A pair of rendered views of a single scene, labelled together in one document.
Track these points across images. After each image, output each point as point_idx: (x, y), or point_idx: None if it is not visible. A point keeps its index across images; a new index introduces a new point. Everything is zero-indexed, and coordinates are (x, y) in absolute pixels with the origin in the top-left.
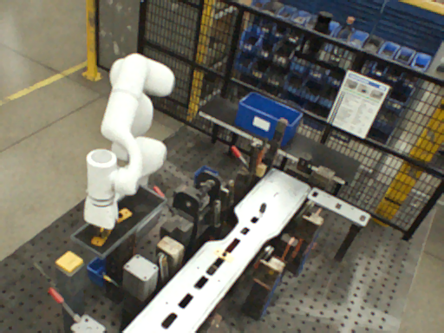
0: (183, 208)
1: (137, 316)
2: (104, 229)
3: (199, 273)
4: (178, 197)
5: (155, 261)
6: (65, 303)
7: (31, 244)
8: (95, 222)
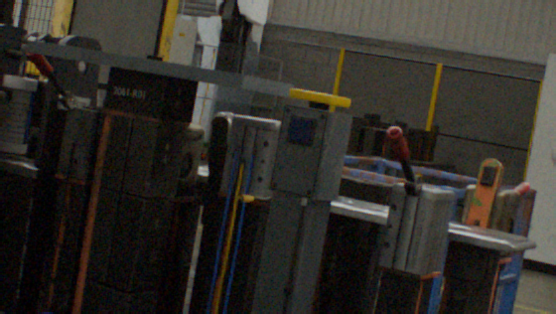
0: (71, 85)
1: (338, 204)
2: (247, 39)
3: (201, 170)
4: (64, 59)
5: (228, 130)
6: (312, 256)
7: None
8: (258, 12)
